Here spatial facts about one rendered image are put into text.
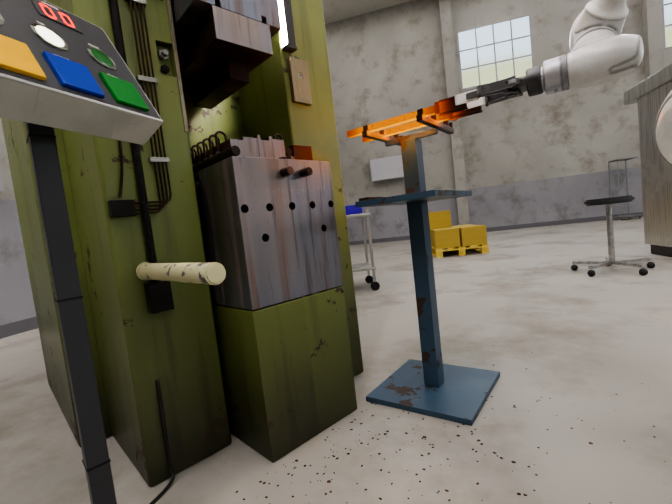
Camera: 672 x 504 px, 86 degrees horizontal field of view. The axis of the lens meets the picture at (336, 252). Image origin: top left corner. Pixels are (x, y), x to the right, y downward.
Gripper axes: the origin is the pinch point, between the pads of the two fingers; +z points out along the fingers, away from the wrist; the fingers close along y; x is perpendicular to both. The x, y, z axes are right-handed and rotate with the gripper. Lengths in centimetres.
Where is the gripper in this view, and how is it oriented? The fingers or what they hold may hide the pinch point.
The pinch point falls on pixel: (468, 100)
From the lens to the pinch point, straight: 128.3
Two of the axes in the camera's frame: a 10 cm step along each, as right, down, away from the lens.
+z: -8.1, 0.5, 5.8
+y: 5.7, -1.3, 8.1
